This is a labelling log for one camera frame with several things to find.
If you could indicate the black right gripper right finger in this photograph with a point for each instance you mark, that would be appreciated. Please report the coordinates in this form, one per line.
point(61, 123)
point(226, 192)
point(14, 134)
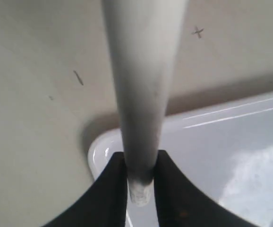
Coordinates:
point(180, 204)

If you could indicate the white wooden drumstick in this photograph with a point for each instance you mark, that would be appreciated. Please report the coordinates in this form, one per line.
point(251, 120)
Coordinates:
point(143, 38)

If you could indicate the white plastic tray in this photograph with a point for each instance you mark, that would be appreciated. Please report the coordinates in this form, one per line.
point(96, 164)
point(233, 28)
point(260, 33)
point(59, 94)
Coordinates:
point(226, 151)

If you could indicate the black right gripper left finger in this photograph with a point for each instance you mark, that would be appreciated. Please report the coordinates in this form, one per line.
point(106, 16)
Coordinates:
point(104, 204)

